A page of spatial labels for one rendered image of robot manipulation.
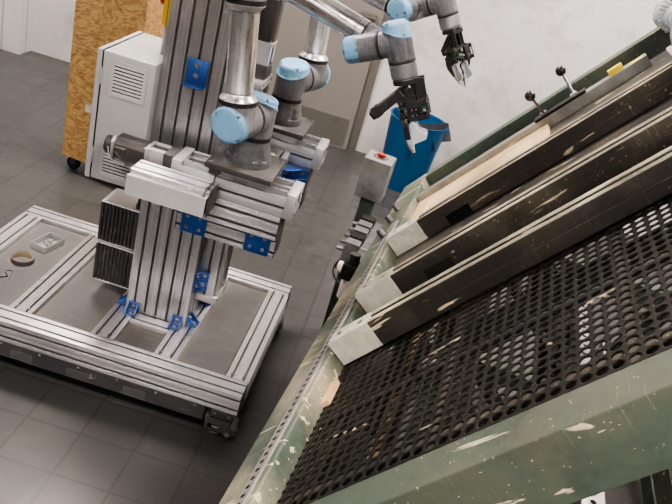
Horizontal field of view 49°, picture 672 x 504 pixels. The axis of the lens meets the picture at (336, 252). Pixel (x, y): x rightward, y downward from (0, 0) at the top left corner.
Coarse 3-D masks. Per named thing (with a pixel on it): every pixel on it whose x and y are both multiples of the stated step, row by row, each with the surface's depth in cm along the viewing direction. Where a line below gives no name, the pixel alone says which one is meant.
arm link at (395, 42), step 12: (384, 24) 196; (396, 24) 194; (408, 24) 196; (384, 36) 197; (396, 36) 195; (408, 36) 196; (384, 48) 198; (396, 48) 197; (408, 48) 197; (396, 60) 198; (408, 60) 198
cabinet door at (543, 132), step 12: (540, 132) 261; (516, 144) 269; (528, 144) 259; (504, 156) 266; (480, 168) 274; (492, 168) 262; (456, 180) 282; (468, 180) 270; (444, 192) 279; (420, 204) 286; (432, 204) 274
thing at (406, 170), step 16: (400, 128) 516; (432, 128) 531; (448, 128) 525; (384, 144) 539; (400, 144) 520; (416, 144) 516; (432, 144) 519; (400, 160) 525; (416, 160) 523; (432, 160) 533; (400, 176) 530; (416, 176) 531; (400, 192) 537
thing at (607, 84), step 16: (640, 64) 251; (608, 80) 256; (624, 80) 254; (592, 96) 259; (560, 112) 264; (528, 128) 269; (512, 144) 273; (480, 160) 279; (448, 176) 287; (432, 192) 289
